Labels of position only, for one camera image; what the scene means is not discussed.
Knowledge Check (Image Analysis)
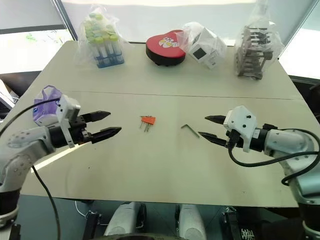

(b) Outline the orange component with metal pins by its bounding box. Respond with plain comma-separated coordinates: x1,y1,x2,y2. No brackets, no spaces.
138,115,157,133

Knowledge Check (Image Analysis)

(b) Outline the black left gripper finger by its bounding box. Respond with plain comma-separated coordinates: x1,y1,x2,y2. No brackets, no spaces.
83,110,112,124
90,126,123,144

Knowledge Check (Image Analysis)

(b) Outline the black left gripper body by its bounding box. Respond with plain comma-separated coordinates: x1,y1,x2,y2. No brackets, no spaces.
69,114,94,147

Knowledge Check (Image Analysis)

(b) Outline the bagged white box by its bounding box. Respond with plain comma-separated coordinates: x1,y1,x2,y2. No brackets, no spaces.
176,21,228,70

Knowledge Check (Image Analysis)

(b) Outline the white robot left leg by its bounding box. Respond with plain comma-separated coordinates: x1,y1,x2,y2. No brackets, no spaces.
103,201,147,237

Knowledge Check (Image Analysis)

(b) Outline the white robot leg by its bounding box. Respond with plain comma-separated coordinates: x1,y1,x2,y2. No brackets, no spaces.
103,201,147,237
174,203,207,240

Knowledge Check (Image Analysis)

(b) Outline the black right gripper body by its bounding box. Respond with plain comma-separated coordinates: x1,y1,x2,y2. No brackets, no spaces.
225,129,241,150

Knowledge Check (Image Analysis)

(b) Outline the bagged brown wooden rack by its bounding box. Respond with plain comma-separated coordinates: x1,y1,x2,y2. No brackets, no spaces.
233,0,286,80

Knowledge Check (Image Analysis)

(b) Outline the metal hex key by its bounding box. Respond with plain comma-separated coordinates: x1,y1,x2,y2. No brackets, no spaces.
180,123,201,138

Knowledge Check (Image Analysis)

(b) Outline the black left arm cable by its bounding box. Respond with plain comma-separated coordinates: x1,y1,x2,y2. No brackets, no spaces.
0,97,62,240

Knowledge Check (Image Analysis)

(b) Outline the purple plastic bag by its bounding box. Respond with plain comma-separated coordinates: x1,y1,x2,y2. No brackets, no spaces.
32,84,63,127

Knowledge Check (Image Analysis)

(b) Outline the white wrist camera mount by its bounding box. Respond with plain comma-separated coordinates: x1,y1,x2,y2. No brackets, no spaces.
56,94,82,149
222,105,258,153

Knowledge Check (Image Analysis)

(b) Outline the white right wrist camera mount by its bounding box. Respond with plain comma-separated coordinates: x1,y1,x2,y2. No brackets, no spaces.
222,105,258,153

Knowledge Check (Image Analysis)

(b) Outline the red heart-shaped box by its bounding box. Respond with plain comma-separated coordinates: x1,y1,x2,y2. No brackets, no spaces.
145,29,187,67

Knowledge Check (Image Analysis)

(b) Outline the white robot right leg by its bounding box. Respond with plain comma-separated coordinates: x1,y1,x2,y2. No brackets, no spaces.
174,203,207,240

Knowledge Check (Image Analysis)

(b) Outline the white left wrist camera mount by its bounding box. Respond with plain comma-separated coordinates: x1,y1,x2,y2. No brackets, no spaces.
56,94,82,149

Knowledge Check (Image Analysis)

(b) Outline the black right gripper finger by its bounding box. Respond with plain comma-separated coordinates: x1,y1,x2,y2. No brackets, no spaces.
197,131,229,148
204,115,227,125

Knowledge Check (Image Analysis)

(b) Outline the bagged test tube rack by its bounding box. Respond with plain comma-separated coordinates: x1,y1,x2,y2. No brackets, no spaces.
74,4,132,69

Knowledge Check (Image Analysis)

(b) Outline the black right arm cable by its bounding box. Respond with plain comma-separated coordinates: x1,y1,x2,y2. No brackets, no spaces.
226,128,320,186

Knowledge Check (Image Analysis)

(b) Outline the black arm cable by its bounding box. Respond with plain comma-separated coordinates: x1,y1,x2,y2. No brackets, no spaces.
0,97,62,240
226,128,320,186

